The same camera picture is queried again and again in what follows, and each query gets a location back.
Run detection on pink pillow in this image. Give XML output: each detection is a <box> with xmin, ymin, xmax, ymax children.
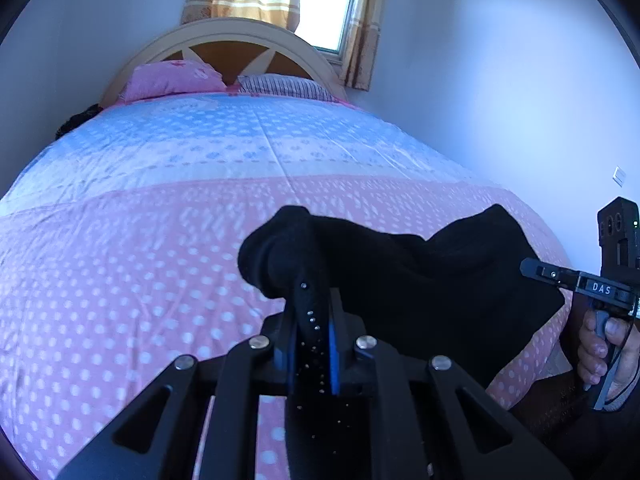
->
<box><xmin>118</xmin><ymin>60</ymin><xmax>227</xmax><ymax>103</ymax></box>

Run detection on person's right hand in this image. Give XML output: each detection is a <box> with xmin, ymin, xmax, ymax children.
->
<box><xmin>576</xmin><ymin>308</ymin><xmax>640</xmax><ymax>403</ymax></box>

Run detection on black pants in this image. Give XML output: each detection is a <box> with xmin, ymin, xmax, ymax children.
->
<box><xmin>236</xmin><ymin>202</ymin><xmax>566</xmax><ymax>480</ymax></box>

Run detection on striped pillow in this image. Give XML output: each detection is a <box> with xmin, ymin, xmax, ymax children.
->
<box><xmin>236</xmin><ymin>74</ymin><xmax>337</xmax><ymax>102</ymax></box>

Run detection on window behind headboard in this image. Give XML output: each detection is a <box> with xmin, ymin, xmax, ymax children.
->
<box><xmin>295</xmin><ymin>0</ymin><xmax>355</xmax><ymax>58</ymax></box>

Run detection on black bag beside bed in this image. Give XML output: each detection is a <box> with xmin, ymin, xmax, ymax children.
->
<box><xmin>55</xmin><ymin>103</ymin><xmax>103</xmax><ymax>140</ymax></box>

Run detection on pink and blue polka-dot bedspread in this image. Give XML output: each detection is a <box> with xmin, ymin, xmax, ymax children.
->
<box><xmin>1</xmin><ymin>93</ymin><xmax>568</xmax><ymax>479</ymax></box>

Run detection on white wall socket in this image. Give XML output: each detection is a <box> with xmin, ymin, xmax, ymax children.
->
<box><xmin>612</xmin><ymin>167</ymin><xmax>627</xmax><ymax>186</ymax></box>

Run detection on orange curtain right of headboard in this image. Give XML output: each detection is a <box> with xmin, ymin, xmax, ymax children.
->
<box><xmin>340</xmin><ymin>0</ymin><xmax>385</xmax><ymax>91</ymax></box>

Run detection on cream and wood headboard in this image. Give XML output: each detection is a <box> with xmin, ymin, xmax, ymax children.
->
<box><xmin>101</xmin><ymin>18</ymin><xmax>346</xmax><ymax>107</ymax></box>

